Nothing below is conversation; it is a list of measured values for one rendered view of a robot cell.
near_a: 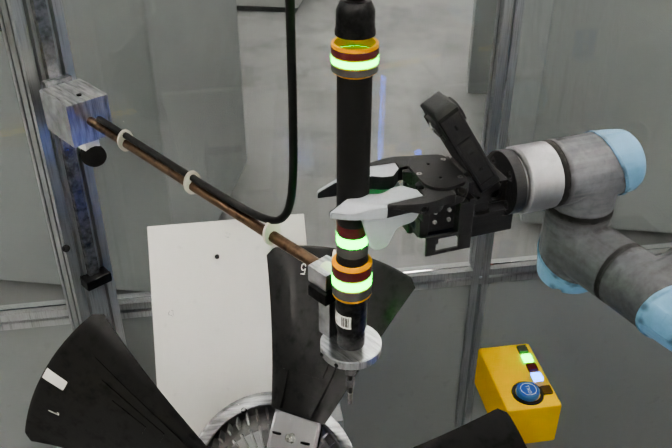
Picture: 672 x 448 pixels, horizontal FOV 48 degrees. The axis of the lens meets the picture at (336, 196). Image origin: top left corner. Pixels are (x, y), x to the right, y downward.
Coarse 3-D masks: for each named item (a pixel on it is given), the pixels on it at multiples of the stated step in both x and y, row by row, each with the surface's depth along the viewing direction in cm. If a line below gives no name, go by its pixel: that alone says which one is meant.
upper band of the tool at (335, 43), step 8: (336, 40) 69; (344, 40) 70; (352, 40) 70; (360, 40) 70; (368, 40) 70; (376, 40) 68; (336, 48) 67; (344, 48) 66; (352, 48) 70; (360, 48) 70; (368, 48) 66; (376, 48) 67
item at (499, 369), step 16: (480, 352) 141; (496, 352) 141; (512, 352) 141; (480, 368) 141; (496, 368) 137; (512, 368) 137; (480, 384) 142; (496, 384) 134; (512, 384) 134; (544, 384) 134; (496, 400) 134; (512, 400) 131; (544, 400) 131; (512, 416) 129; (528, 416) 130; (544, 416) 131; (528, 432) 132; (544, 432) 133
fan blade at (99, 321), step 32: (96, 320) 95; (64, 352) 96; (96, 352) 95; (128, 352) 94; (96, 384) 96; (128, 384) 95; (32, 416) 100; (64, 416) 99; (96, 416) 98; (128, 416) 96; (160, 416) 96
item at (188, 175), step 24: (288, 0) 72; (288, 24) 73; (288, 48) 74; (288, 72) 76; (288, 96) 77; (96, 120) 115; (288, 120) 79; (120, 144) 110; (144, 144) 107; (192, 192) 101; (216, 192) 96; (288, 192) 84; (264, 216) 90; (288, 216) 86; (264, 240) 90
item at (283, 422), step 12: (276, 420) 104; (288, 420) 102; (300, 420) 101; (288, 432) 102; (300, 432) 100; (312, 432) 99; (276, 444) 103; (288, 444) 101; (300, 444) 100; (312, 444) 98
